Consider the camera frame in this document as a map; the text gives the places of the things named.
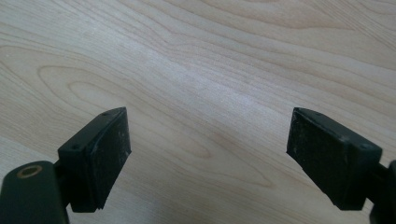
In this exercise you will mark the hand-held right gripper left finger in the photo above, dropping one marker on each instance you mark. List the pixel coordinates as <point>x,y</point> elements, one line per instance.
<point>99,161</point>

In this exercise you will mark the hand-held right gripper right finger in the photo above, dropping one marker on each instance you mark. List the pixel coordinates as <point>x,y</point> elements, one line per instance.
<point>330,155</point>

